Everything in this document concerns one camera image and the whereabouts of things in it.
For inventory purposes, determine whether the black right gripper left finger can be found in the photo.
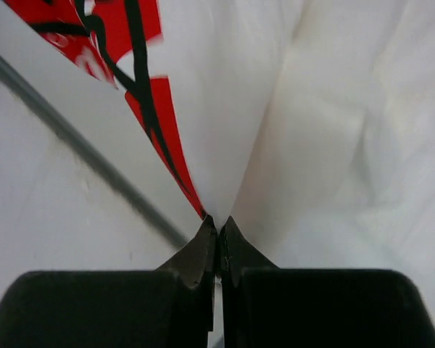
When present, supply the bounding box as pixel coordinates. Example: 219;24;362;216
0;217;218;347

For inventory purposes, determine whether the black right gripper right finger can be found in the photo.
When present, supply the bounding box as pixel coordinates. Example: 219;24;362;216
219;219;435;347

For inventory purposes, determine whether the white red print t-shirt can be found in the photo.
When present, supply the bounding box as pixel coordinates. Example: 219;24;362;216
8;1;435;325

